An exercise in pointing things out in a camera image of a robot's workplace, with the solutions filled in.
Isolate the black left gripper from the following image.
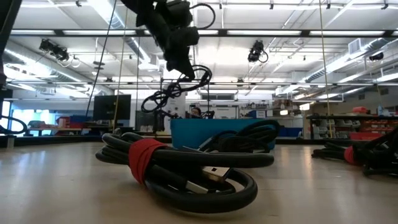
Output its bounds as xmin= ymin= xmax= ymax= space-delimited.
xmin=154 ymin=0 xmax=200 ymax=80

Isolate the thin black horizontal rail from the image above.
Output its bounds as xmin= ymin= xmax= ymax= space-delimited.
xmin=90 ymin=81 xmax=398 ymax=87

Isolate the black ceiling camera cluster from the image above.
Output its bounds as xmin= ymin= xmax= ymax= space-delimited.
xmin=39 ymin=38 xmax=70 ymax=62

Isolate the black metal table frame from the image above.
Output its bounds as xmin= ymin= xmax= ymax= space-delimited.
xmin=0 ymin=134 xmax=398 ymax=149

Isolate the black arm base cable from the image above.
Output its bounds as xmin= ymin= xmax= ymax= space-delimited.
xmin=0 ymin=114 xmax=29 ymax=136

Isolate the yellow hanging cable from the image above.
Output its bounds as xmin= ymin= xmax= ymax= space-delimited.
xmin=112 ymin=0 xmax=129 ymax=130

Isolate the dark storage shelf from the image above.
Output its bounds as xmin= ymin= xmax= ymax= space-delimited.
xmin=306 ymin=114 xmax=398 ymax=141

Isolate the thin black cable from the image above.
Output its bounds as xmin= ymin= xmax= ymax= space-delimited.
xmin=312 ymin=126 xmax=398 ymax=177
xmin=85 ymin=0 xmax=118 ymax=118

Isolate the thin dark vertical cord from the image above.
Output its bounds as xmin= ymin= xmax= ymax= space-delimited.
xmin=135 ymin=0 xmax=143 ymax=125

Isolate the black stand frame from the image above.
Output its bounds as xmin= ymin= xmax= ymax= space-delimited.
xmin=159 ymin=77 xmax=211 ymax=121

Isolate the silver ceiling air duct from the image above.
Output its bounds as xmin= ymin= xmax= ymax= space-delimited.
xmin=88 ymin=0 xmax=164 ymax=74

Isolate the blue plastic bin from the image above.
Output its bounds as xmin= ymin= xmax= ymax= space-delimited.
xmin=170 ymin=118 xmax=277 ymax=151

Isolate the white cylindrical tank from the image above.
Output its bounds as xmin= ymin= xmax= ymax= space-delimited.
xmin=162 ymin=84 xmax=187 ymax=115

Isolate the black background monitor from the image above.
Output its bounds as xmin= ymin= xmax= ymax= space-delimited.
xmin=93 ymin=94 xmax=132 ymax=121

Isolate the blue low cabinet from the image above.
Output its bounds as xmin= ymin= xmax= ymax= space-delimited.
xmin=276 ymin=126 xmax=304 ymax=138

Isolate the thick black cable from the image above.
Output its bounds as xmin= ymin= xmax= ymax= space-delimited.
xmin=95 ymin=132 xmax=275 ymax=214

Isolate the black overhead light bar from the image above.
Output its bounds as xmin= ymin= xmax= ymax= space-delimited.
xmin=11 ymin=29 xmax=398 ymax=38

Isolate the thin black hanging cable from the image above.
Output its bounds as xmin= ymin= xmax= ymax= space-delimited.
xmin=85 ymin=0 xmax=118 ymax=118

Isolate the black USB cable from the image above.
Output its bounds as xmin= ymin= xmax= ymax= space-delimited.
xmin=198 ymin=119 xmax=282 ymax=154
xmin=141 ymin=64 xmax=213 ymax=132

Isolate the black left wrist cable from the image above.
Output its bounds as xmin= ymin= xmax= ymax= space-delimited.
xmin=186 ymin=2 xmax=216 ymax=31

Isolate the blue crate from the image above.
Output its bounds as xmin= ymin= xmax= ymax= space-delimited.
xmin=70 ymin=114 xmax=93 ymax=124

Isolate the black hanging camera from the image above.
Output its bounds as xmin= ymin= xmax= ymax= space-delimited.
xmin=247 ymin=39 xmax=269 ymax=63

